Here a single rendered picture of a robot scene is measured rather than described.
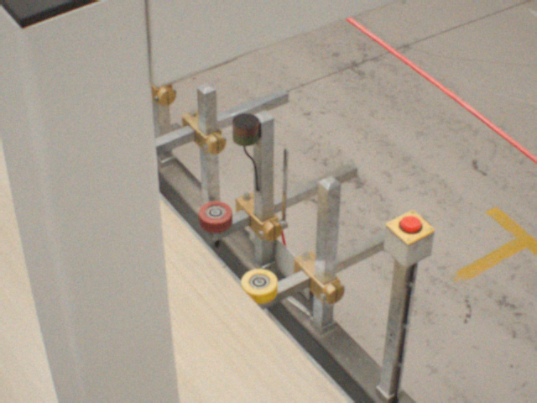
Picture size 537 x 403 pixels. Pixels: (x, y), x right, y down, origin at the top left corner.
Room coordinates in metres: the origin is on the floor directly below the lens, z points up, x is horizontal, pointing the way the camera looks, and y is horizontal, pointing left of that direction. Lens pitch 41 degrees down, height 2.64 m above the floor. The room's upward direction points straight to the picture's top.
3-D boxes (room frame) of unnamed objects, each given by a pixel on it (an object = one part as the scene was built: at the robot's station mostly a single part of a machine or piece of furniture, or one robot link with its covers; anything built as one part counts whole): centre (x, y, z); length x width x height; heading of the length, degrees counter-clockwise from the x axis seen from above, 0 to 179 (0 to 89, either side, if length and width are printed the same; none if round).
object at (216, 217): (1.95, 0.12, 0.85); 0.08 x 0.08 x 0.11
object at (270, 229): (1.99, 0.03, 0.85); 0.14 x 0.06 x 0.05; 34
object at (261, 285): (1.72, 0.02, 0.85); 0.08 x 0.08 x 0.11
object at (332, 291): (1.79, -0.12, 0.84); 0.14 x 0.06 x 0.05; 34
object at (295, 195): (2.06, -0.04, 0.84); 0.43 x 0.03 x 0.04; 124
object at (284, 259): (1.96, -0.03, 0.75); 0.26 x 0.01 x 0.10; 34
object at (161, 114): (2.39, 0.29, 0.88); 0.04 x 0.04 x 0.48; 34
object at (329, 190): (1.77, -0.13, 0.91); 0.04 x 0.04 x 0.48; 34
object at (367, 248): (1.83, -0.14, 0.84); 0.43 x 0.03 x 0.04; 124
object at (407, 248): (1.55, -0.27, 1.18); 0.07 x 0.07 x 0.08; 34
